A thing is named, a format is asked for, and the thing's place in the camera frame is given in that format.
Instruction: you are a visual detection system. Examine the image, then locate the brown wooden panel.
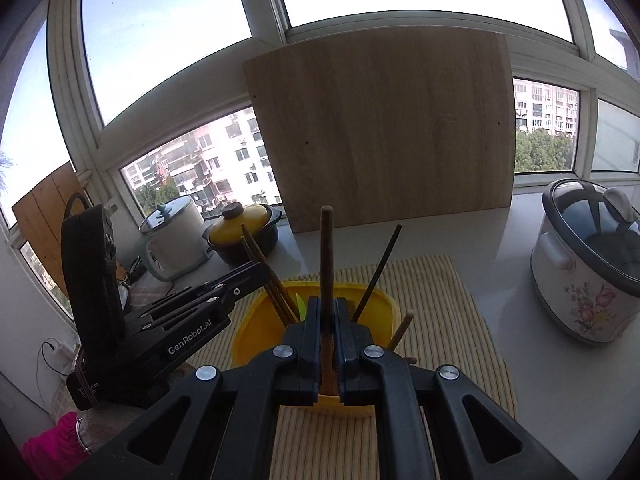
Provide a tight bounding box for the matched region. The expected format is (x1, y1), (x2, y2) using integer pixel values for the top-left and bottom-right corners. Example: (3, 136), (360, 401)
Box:
(11, 161), (128, 286)

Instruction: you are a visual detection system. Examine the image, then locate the black chopstick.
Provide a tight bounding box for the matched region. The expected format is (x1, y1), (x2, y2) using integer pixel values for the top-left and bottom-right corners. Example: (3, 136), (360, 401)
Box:
(350, 224), (403, 323)

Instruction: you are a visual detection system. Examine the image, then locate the mint green electric cooker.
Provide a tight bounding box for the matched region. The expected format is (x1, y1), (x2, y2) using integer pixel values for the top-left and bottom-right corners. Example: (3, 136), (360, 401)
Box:
(139, 195), (215, 282)

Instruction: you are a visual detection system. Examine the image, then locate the black clay pot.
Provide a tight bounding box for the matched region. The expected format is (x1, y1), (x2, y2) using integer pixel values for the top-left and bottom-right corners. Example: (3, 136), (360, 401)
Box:
(202, 206), (283, 267)

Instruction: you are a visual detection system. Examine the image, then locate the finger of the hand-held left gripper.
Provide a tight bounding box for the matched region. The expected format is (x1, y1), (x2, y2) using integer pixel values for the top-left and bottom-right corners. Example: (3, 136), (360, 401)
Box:
(122, 261), (273, 333)

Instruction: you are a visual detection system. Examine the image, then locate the yellow plastic cup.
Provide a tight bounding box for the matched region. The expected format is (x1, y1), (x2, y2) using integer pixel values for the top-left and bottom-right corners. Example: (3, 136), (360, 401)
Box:
(230, 281), (402, 420)

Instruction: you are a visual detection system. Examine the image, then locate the light wooden board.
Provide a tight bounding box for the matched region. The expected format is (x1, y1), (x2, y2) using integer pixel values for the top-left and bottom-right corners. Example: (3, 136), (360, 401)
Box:
(241, 27), (517, 235)

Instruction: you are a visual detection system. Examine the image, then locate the yellow pot lid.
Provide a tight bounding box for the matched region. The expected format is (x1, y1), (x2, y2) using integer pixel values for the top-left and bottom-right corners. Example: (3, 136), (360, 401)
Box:
(207, 202), (271, 247)

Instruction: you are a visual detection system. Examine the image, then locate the brown wooden chopstick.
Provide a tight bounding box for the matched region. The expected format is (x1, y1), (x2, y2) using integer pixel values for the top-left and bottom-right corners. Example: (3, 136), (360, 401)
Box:
(240, 224), (301, 325)
(240, 236), (293, 328)
(389, 311), (416, 352)
(320, 206), (337, 397)

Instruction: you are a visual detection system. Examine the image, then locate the floral white slow cooker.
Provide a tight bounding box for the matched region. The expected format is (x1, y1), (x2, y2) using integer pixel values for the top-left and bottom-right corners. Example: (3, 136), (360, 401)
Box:
(530, 178), (640, 345)

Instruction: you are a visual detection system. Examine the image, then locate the person's left forearm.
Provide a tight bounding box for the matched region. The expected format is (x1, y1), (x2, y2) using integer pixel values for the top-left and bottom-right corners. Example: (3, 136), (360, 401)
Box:
(20, 395), (171, 471)

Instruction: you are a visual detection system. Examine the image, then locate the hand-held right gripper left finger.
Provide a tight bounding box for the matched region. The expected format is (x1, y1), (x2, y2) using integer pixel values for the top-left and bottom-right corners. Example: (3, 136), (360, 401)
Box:
(65, 296), (323, 480)

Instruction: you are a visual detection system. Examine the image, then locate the striped cloth mat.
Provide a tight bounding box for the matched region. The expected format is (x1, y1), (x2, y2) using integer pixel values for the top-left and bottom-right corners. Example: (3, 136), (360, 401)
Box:
(185, 254), (518, 480)

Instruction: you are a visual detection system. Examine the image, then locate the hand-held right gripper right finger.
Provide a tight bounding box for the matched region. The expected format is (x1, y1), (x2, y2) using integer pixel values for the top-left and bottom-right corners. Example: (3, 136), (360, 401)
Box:
(334, 297), (581, 480)

